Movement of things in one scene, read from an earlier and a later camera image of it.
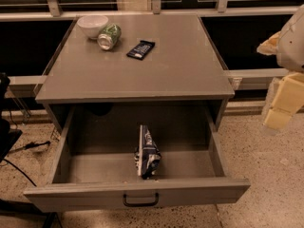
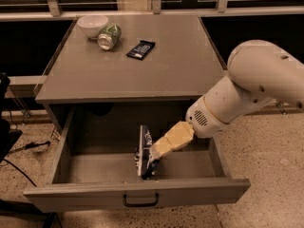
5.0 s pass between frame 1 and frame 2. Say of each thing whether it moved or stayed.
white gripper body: moved
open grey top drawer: stayed
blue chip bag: stayed
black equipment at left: stayed
